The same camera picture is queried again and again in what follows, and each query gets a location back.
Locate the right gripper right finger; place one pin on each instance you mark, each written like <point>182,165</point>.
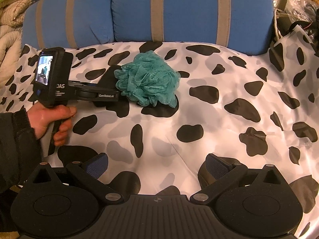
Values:
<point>227,176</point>

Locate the teal mesh bath loofah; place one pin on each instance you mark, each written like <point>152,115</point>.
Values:
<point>148,80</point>

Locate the person left forearm sleeve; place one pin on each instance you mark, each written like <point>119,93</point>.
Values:
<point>20,154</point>

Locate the blue striped cushion right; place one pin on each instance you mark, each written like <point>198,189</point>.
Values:
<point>241,25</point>

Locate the person left hand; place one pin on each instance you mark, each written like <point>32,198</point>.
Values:
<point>41,117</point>

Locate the cream quilted blanket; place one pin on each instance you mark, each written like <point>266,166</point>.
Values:
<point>12,17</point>

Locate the cow print blanket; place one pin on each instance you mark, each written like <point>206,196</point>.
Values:
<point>261,111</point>

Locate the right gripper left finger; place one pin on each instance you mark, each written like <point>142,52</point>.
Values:
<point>87,174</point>

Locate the black pouch with cord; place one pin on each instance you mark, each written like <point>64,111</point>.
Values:
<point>109,81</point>

